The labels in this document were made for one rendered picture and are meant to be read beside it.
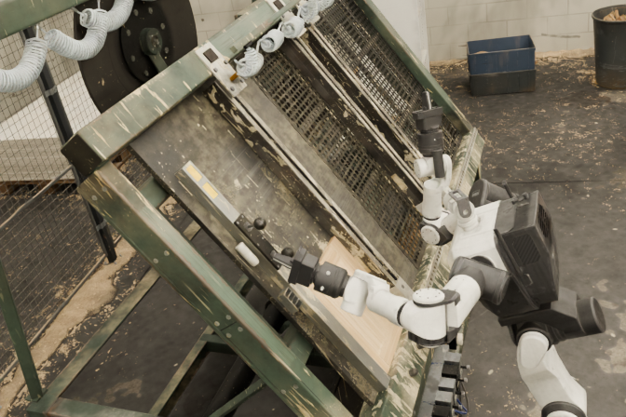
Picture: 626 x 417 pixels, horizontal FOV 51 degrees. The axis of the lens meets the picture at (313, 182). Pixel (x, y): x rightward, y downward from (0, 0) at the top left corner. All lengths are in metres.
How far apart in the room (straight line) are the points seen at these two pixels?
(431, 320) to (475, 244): 0.41
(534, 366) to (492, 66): 4.42
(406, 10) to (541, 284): 4.14
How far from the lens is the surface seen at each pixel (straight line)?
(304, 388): 1.91
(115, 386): 3.92
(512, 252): 2.01
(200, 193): 1.95
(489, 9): 7.33
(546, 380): 2.40
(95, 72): 2.52
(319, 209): 2.27
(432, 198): 2.38
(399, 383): 2.24
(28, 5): 2.22
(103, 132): 1.77
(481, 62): 6.38
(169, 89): 1.99
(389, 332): 2.34
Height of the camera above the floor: 2.49
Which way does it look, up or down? 28 degrees down
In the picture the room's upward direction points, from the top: 11 degrees counter-clockwise
